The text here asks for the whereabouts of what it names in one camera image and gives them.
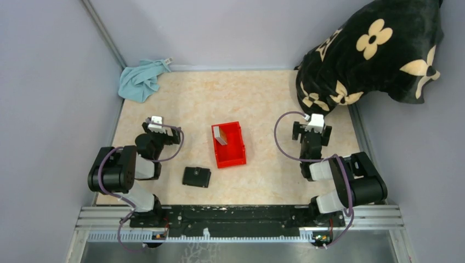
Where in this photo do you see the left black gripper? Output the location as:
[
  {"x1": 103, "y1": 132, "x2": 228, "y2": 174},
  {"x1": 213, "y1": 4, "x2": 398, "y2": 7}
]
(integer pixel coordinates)
[{"x1": 143, "y1": 123, "x2": 181, "y2": 160}]

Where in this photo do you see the black leather card holder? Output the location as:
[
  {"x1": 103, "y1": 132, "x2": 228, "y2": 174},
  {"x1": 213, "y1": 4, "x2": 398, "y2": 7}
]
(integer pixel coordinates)
[{"x1": 182, "y1": 167, "x2": 211, "y2": 188}]

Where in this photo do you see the red plastic bin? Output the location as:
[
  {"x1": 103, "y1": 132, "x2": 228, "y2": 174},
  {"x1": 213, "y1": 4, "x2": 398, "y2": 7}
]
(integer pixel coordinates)
[{"x1": 211, "y1": 122, "x2": 247, "y2": 169}]

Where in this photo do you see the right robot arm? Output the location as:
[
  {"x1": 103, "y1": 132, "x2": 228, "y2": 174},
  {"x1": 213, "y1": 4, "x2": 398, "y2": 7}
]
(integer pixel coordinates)
[{"x1": 292, "y1": 122, "x2": 388, "y2": 226}]

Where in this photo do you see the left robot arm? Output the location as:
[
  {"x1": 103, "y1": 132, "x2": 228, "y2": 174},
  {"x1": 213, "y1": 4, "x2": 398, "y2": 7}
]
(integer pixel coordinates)
[{"x1": 87, "y1": 119, "x2": 184, "y2": 227}]

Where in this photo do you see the stack of credit cards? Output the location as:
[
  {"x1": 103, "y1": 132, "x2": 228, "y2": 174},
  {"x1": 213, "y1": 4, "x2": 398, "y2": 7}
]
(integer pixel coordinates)
[{"x1": 213, "y1": 125, "x2": 228, "y2": 146}]

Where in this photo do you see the light blue cloth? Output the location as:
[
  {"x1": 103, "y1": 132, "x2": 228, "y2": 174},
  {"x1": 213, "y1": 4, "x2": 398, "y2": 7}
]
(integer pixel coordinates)
[{"x1": 118, "y1": 58, "x2": 173, "y2": 103}]

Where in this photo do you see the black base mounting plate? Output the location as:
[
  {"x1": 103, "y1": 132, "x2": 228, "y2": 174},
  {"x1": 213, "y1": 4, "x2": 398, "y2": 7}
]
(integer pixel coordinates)
[{"x1": 129, "y1": 205, "x2": 346, "y2": 238}]

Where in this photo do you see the black floral blanket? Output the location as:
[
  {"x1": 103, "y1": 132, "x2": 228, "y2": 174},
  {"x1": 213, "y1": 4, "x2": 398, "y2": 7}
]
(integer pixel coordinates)
[{"x1": 296, "y1": 1, "x2": 444, "y2": 115}]

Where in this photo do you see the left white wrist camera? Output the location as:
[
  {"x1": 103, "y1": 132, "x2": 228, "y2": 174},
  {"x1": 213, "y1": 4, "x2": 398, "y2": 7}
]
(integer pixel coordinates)
[{"x1": 146, "y1": 116, "x2": 165, "y2": 133}]

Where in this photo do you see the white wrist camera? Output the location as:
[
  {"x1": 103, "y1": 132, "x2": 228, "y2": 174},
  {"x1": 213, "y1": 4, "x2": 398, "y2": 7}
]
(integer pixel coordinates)
[
  {"x1": 146, "y1": 116, "x2": 165, "y2": 133},
  {"x1": 305, "y1": 113, "x2": 325, "y2": 134}
]

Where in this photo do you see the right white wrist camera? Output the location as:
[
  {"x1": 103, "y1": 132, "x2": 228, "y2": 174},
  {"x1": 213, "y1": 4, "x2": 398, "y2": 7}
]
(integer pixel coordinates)
[{"x1": 305, "y1": 113, "x2": 325, "y2": 134}]

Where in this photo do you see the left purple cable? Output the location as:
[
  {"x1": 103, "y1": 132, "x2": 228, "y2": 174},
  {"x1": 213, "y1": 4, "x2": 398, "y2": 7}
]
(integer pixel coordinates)
[{"x1": 97, "y1": 122, "x2": 185, "y2": 253}]

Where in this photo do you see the aluminium front rail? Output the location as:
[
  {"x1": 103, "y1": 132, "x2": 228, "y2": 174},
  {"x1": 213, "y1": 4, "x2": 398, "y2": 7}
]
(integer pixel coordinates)
[{"x1": 76, "y1": 205, "x2": 404, "y2": 243}]

